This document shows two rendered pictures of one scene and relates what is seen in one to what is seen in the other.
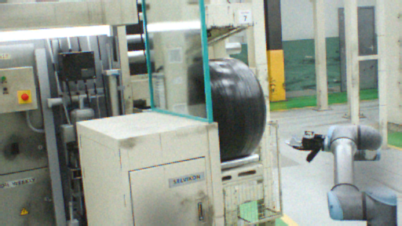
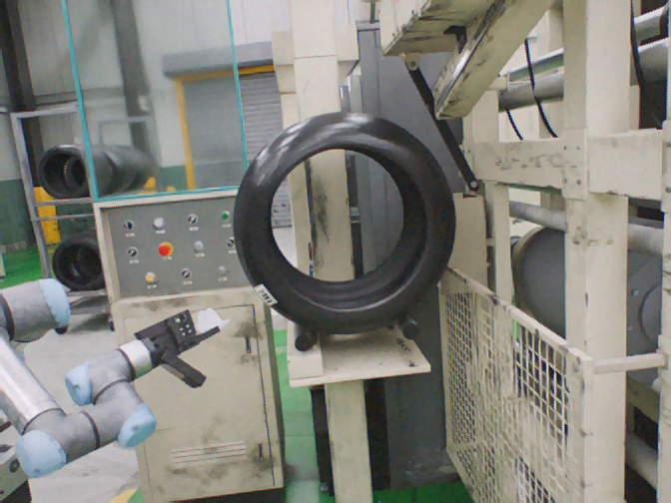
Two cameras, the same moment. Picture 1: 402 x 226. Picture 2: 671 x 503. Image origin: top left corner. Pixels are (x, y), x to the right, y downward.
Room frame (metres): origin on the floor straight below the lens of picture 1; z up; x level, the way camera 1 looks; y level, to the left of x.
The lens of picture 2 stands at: (3.42, -1.46, 1.37)
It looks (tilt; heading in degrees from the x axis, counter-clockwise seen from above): 10 degrees down; 114
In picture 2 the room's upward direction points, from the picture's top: 5 degrees counter-clockwise
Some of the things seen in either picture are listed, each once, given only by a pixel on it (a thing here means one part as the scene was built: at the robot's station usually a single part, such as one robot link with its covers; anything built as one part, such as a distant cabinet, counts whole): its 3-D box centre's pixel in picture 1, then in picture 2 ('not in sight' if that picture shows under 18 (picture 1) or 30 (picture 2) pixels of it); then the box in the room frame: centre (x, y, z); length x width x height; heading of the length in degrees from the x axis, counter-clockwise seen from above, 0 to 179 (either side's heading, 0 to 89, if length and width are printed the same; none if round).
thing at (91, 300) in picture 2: not in sight; (105, 216); (-0.63, 2.36, 0.96); 1.36 x 0.71 x 1.92; 103
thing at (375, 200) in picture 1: (379, 205); not in sight; (1.91, -0.69, 0.88); 0.13 x 0.12 x 0.14; 74
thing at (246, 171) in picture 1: (232, 174); (304, 343); (2.72, -0.16, 0.83); 0.36 x 0.09 x 0.06; 118
